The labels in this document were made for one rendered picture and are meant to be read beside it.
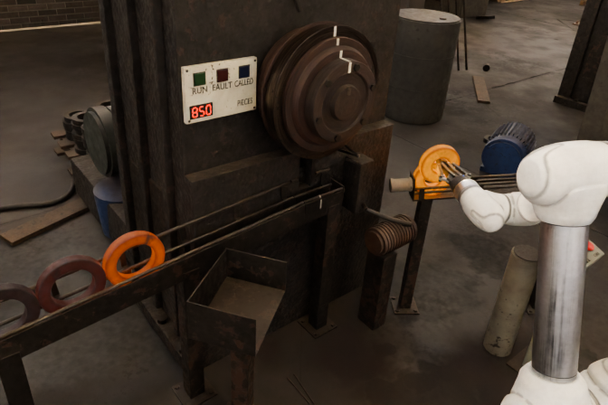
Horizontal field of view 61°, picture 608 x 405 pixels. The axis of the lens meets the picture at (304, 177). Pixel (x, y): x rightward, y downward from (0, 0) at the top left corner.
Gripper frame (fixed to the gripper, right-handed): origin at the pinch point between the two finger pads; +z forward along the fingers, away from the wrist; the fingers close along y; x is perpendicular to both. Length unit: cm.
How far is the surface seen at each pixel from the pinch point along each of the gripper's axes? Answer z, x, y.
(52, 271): -41, -6, -132
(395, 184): 10.0, -16.8, -11.7
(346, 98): -8, 29, -43
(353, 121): -3.6, 19.2, -38.5
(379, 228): 0.2, -31.1, -20.0
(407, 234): -0.3, -35.2, -7.1
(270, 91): -6, 31, -68
